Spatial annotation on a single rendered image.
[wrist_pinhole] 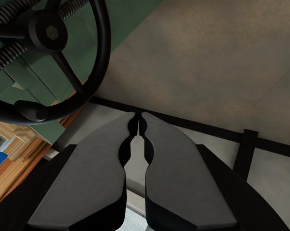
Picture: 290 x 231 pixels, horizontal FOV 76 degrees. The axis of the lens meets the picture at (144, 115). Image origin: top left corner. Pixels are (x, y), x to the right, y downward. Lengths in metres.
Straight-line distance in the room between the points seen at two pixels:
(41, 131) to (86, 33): 0.31
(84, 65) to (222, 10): 0.72
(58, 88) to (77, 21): 0.20
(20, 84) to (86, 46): 0.27
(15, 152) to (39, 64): 1.48
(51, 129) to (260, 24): 0.97
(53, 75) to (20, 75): 0.16
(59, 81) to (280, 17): 0.92
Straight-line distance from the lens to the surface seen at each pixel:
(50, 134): 0.59
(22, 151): 1.94
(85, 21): 0.63
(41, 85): 0.55
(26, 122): 0.33
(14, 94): 0.52
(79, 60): 0.61
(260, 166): 1.55
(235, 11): 1.07
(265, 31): 1.09
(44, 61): 0.55
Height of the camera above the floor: 0.96
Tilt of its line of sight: 28 degrees down
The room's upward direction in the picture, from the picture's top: 147 degrees counter-clockwise
